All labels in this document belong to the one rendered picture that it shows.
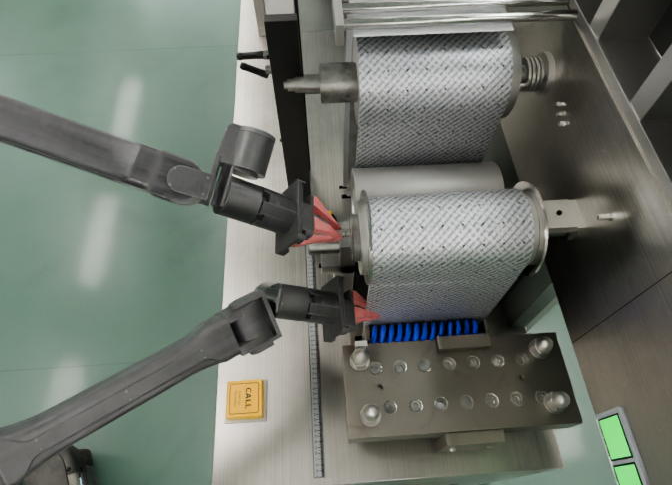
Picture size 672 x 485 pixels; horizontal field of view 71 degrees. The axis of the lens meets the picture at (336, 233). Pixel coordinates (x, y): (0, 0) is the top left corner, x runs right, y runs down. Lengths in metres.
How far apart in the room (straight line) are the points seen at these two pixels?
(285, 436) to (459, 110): 0.68
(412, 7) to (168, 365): 0.62
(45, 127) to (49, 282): 1.76
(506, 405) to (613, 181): 0.42
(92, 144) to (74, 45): 2.79
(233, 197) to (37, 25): 3.16
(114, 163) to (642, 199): 0.66
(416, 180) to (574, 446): 1.46
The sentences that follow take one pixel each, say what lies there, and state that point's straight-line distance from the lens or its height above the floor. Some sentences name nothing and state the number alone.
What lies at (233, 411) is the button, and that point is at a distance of 1.00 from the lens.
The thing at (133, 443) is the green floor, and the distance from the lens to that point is 2.04.
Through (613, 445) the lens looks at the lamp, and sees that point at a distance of 0.81.
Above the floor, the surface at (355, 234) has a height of 1.28.
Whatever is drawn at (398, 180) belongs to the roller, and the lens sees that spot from 0.82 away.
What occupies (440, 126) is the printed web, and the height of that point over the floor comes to 1.30.
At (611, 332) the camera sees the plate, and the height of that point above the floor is 1.25.
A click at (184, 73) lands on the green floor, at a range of 3.02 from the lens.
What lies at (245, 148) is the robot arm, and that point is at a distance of 0.66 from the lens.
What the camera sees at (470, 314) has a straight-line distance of 0.93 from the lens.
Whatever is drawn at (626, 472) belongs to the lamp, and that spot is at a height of 1.19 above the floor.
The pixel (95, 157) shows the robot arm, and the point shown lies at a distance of 0.68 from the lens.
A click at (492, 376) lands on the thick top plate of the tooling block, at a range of 0.92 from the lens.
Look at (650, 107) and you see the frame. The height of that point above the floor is 1.48.
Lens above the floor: 1.89
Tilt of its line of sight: 59 degrees down
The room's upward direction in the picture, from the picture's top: straight up
